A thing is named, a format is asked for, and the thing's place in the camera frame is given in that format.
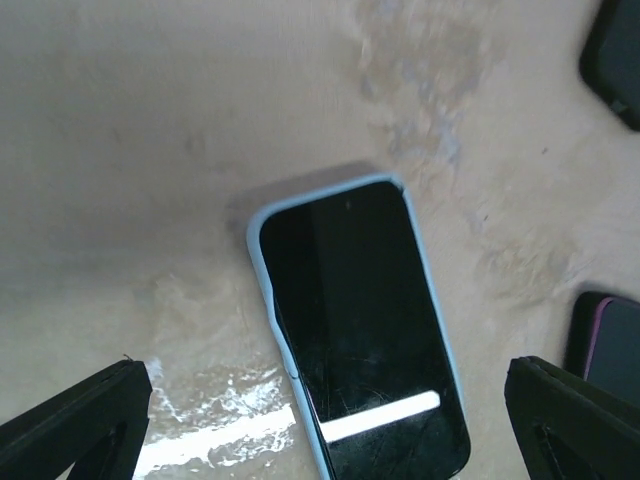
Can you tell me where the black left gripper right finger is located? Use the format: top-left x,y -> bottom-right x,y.
504,356 -> 639,479

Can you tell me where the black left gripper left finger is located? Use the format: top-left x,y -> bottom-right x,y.
1,359 -> 152,479

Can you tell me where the light blue phone case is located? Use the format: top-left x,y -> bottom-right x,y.
246,172 -> 470,480

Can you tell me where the black smartphone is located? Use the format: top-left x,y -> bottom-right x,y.
259,180 -> 472,480

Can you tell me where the phone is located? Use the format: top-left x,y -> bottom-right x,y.
579,0 -> 639,132
563,291 -> 639,406

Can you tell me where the phone in purple-edged case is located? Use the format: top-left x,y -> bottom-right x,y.
563,291 -> 639,406

